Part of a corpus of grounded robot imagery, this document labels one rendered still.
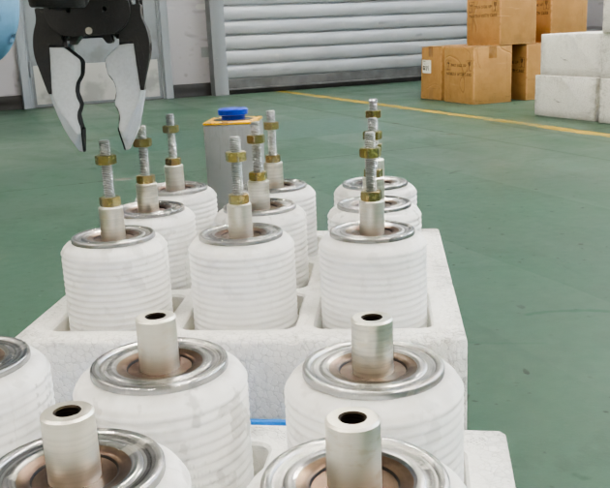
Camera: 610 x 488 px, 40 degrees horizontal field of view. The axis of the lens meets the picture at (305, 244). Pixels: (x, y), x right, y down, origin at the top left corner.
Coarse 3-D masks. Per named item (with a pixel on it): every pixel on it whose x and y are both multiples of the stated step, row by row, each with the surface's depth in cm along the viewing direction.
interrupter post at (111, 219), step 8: (104, 208) 76; (112, 208) 76; (120, 208) 76; (104, 216) 76; (112, 216) 76; (120, 216) 76; (104, 224) 76; (112, 224) 76; (120, 224) 76; (104, 232) 76; (112, 232) 76; (120, 232) 77; (104, 240) 77; (112, 240) 76
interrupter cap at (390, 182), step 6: (348, 180) 99; (354, 180) 99; (360, 180) 100; (384, 180) 99; (390, 180) 99; (396, 180) 98; (402, 180) 98; (348, 186) 96; (354, 186) 95; (360, 186) 96; (384, 186) 94; (390, 186) 94; (396, 186) 95; (402, 186) 95
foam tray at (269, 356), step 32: (448, 288) 82; (64, 320) 78; (192, 320) 78; (320, 320) 79; (448, 320) 73; (64, 352) 72; (96, 352) 72; (256, 352) 71; (288, 352) 70; (448, 352) 69; (64, 384) 73; (256, 384) 71; (256, 416) 72
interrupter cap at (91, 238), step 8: (80, 232) 78; (88, 232) 79; (96, 232) 79; (128, 232) 79; (136, 232) 78; (144, 232) 78; (152, 232) 77; (72, 240) 76; (80, 240) 76; (88, 240) 76; (96, 240) 77; (120, 240) 75; (128, 240) 75; (136, 240) 75; (144, 240) 75; (88, 248) 74; (96, 248) 74; (104, 248) 74
